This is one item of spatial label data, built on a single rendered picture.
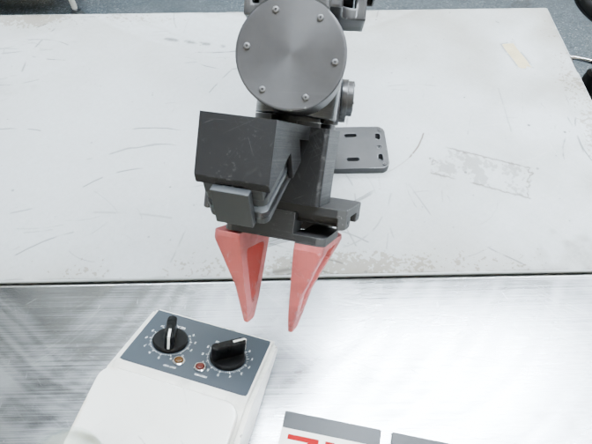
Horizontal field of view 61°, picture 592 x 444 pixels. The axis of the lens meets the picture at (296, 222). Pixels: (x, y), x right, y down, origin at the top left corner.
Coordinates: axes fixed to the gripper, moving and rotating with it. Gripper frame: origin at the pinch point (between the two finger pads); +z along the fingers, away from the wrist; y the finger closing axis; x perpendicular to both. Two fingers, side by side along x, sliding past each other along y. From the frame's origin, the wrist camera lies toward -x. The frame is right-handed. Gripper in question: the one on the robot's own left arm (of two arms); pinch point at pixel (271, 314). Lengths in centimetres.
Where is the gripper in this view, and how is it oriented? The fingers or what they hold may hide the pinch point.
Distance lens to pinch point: 38.6
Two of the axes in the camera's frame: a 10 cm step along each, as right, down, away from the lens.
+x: 2.8, -1.3, 9.5
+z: -1.2, 9.8, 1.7
